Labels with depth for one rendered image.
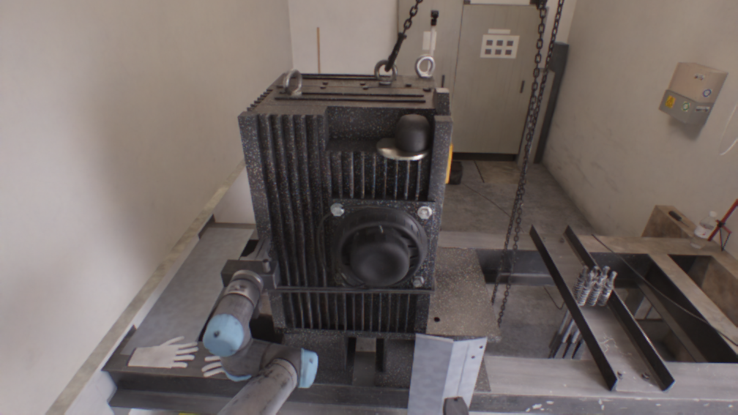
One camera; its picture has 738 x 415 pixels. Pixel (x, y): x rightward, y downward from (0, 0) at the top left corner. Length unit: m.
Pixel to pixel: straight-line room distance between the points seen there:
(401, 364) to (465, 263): 0.45
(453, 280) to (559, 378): 0.50
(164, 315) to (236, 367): 0.93
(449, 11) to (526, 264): 2.53
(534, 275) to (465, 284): 0.93
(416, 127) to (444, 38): 3.11
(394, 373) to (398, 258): 0.62
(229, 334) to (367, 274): 0.36
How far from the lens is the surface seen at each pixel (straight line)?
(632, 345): 1.85
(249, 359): 0.91
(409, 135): 0.87
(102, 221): 1.67
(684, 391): 1.81
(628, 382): 1.72
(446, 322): 1.33
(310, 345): 1.38
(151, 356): 1.69
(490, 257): 2.18
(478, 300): 1.42
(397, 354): 1.51
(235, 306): 0.87
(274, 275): 0.94
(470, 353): 1.14
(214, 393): 1.79
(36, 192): 1.45
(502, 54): 4.10
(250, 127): 0.91
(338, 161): 0.90
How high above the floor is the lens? 1.90
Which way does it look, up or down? 30 degrees down
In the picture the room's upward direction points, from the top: 1 degrees clockwise
